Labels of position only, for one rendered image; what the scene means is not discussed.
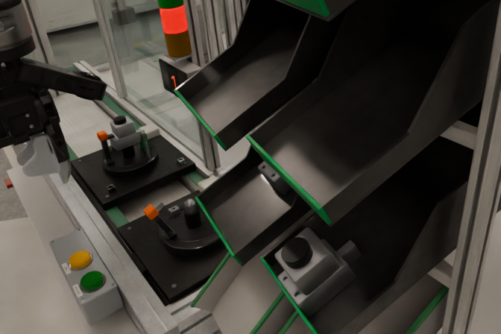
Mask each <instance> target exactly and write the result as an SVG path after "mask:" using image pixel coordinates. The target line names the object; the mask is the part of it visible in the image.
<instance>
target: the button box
mask: <svg viewBox="0 0 501 334"><path fill-rule="evenodd" d="M49 244H50V246H51V249H52V251H53V253H54V256H55V259H56V260H57V263H58V265H59V266H60V269H61V271H62V272H63V275H64V277H65V278H66V281H67V283H68V284H69V287H70V289H71V290H72V293H73V295H74V296H75V299H76V301H77V302H78V305H79V307H80V308H81V311H82V313H83V315H84V317H85V319H86V321H87V323H88V325H92V324H94V323H96V322H97V321H100V320H101V319H103V318H105V317H107V316H108V315H110V314H112V313H114V312H116V311H117V310H119V309H121V308H123V307H124V306H125V304H124V301H123V299H122V295H121V292H120V290H119V287H118V284H117V283H116V281H115V280H114V278H113V276H112V275H111V273H110V272H109V270H108V269H107V266H106V265H105V264H104V262H103V261H102V259H101V257H100V256H99V255H98V252H97V251H96V249H95V248H94V247H93V245H92V243H91V241H90V240H89V238H88V237H87V235H86V234H85V232H84V230H83V229H82V228H78V229H76V230H74V231H72V232H70V233H67V234H66V235H64V236H61V237H59V238H57V239H55V240H52V241H50V242H49ZM78 251H88V252H89V253H90V256H91V260H90V262H89V263H88V264H87V265H86V266H84V267H82V268H72V267H71V266H70V264H69V258H70V256H71V255H72V254H74V253H75V252H78ZM91 271H100V272H101V273H102V275H103V277H104V282H103V283H102V284H101V285H100V286H99V287H98V288H96V289H94V290H91V291H87V290H84V289H83V288H82V286H81V278H82V277H83V275H85V274H86V273H88V272H91Z"/></svg>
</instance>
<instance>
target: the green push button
mask: <svg viewBox="0 0 501 334"><path fill-rule="evenodd" d="M103 282H104V277H103V275H102V273H101V272H100V271H91V272H88V273H86V274H85V275H83V277H82V278H81V286H82V288H83V289H84V290H87V291H91V290H94V289H96V288H98V287H99V286H100V285H101V284H102V283H103Z"/></svg>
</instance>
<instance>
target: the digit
mask: <svg viewBox="0 0 501 334"><path fill-rule="evenodd" d="M166 68H167V72H168V79H169V83H170V87H171V91H172V92H173V93H174V94H176V93H175V92H174V90H175V89H176V88H178V87H179V83H178V78H177V72H176V71H175V70H173V69H171V68H169V67H167V66H166Z"/></svg>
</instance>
